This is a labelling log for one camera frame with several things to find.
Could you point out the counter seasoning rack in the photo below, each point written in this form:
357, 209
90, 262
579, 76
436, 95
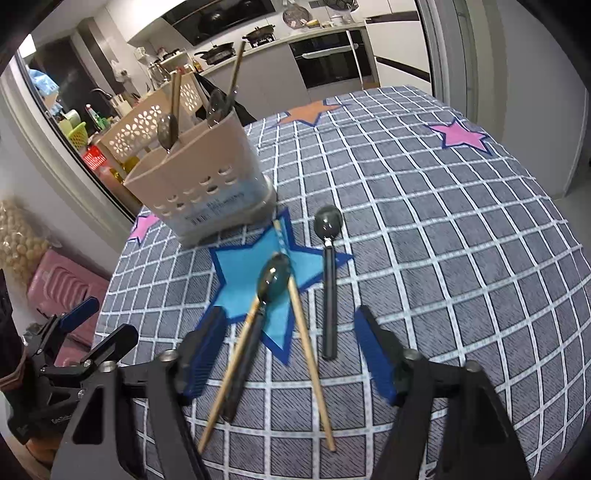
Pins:
166, 60

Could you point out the pink plastic stool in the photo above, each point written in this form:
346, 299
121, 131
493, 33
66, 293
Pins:
60, 281

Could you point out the red labelled box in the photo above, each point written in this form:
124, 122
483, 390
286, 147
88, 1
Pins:
94, 159

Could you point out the bag of beige balls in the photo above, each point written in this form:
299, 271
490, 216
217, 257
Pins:
18, 240

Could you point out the grey kitchen base cabinet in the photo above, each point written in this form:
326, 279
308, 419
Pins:
272, 78

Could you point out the black wok with lid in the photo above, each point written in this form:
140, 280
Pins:
217, 50

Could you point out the black cooking pot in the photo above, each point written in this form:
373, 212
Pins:
259, 34

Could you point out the blue plastic bag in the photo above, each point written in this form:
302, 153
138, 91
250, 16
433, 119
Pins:
44, 83

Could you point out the wooden chopstick with striped end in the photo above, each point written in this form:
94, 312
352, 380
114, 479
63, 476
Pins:
308, 350

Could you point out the white sliding door frame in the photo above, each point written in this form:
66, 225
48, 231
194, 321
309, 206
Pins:
55, 152

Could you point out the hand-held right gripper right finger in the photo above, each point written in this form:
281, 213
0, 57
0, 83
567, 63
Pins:
374, 350

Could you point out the white refrigerator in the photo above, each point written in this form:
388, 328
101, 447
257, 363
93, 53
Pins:
401, 34

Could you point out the black range hood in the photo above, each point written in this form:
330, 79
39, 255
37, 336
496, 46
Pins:
217, 18

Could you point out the person's left hand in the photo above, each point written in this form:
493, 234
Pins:
40, 453

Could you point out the grey checked star tablecloth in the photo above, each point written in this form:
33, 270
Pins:
415, 230

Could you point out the cream flower pattern basket cart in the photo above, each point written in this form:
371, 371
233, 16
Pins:
134, 129

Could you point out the beige plastic utensil holder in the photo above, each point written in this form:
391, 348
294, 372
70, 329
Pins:
207, 161

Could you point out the round dark baking tray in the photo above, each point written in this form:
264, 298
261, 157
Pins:
341, 3

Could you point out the black kitchen faucet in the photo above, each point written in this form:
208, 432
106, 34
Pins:
101, 94

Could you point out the black built-in oven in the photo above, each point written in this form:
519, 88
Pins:
328, 60

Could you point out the green plastic basket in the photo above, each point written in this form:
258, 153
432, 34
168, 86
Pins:
78, 134

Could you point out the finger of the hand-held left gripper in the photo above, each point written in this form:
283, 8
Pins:
115, 344
81, 310

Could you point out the yellow oil bottle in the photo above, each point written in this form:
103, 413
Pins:
117, 175

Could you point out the round metal strainer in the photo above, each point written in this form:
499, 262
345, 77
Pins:
293, 16

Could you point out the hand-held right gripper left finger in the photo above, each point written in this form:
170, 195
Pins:
205, 355

